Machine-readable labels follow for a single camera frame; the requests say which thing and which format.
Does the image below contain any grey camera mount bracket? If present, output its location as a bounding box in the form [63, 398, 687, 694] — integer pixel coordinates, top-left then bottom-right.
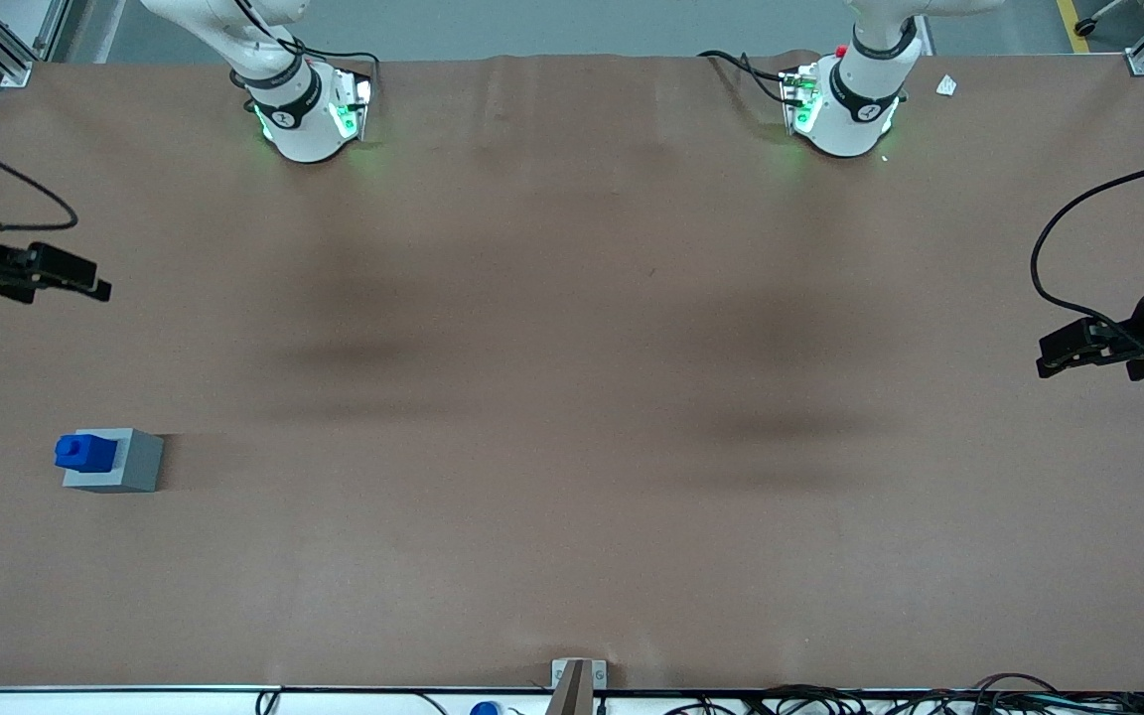
[544, 658, 609, 715]

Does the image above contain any black caster stand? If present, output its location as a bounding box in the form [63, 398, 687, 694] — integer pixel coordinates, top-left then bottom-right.
[1073, 0, 1144, 40]

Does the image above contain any brown table cover sheet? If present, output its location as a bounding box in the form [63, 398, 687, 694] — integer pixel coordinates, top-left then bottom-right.
[0, 52, 1144, 693]

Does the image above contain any gray square base block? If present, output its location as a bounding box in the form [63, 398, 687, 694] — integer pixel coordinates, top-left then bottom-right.
[62, 428, 165, 495]

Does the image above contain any black cable bundle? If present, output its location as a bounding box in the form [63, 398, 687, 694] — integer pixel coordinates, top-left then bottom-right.
[661, 673, 1144, 715]

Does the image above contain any blue plastic part with knob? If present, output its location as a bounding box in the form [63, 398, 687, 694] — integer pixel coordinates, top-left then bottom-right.
[55, 434, 120, 474]

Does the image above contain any black left arm base cable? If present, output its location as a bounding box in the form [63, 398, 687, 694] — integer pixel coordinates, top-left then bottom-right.
[697, 50, 813, 106]

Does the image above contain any long black left gripper cable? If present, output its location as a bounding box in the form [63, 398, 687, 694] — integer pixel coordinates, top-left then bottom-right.
[1030, 156, 1144, 345]

